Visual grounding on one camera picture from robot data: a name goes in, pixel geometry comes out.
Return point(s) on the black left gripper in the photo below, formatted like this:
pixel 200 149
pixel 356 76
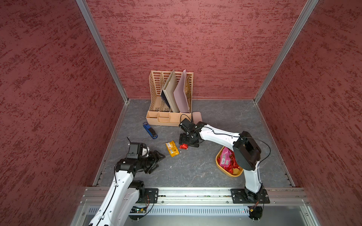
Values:
pixel 155 159

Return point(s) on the red tea bag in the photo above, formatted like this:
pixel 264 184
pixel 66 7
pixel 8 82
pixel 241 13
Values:
pixel 233 171
pixel 184 146

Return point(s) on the pink eraser case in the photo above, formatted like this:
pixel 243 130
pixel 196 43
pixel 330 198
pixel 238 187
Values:
pixel 196 117

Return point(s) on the magenta tea bag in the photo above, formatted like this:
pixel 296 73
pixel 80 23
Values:
pixel 225 158

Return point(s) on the beige folder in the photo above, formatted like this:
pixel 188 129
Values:
pixel 169 88

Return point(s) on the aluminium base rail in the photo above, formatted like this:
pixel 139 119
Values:
pixel 222 206

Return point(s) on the beige plastic file organizer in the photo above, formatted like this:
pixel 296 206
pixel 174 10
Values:
pixel 158 113

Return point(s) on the dark blue notebook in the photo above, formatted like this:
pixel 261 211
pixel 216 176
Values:
pixel 164 98

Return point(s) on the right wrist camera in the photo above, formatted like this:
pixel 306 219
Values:
pixel 187 126

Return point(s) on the pink folder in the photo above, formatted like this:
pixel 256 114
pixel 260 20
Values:
pixel 180 94

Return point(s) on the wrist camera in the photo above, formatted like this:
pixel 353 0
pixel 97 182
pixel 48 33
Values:
pixel 137 151
pixel 187 126

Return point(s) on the yellow tea bag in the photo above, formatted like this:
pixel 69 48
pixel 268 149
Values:
pixel 172 149

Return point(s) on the blue stapler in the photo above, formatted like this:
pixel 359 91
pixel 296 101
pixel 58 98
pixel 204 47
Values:
pixel 150 130

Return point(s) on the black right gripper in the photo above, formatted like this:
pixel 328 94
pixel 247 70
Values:
pixel 182 140

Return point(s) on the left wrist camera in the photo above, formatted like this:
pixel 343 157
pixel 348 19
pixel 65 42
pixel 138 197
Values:
pixel 137 151

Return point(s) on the yellow plastic storage box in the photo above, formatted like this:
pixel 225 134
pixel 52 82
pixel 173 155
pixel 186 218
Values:
pixel 232 154

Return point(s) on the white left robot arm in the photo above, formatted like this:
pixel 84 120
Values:
pixel 124 191

